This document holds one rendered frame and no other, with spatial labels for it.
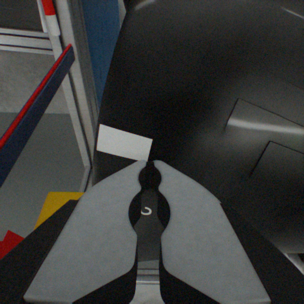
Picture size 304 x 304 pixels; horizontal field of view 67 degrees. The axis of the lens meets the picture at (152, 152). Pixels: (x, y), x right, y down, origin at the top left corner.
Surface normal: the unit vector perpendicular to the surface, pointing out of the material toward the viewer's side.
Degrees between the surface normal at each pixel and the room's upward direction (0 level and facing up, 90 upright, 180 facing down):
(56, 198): 90
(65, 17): 0
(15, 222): 90
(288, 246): 3
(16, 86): 0
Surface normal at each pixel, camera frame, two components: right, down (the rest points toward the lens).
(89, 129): 0.00, 0.70
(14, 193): 0.03, -0.71
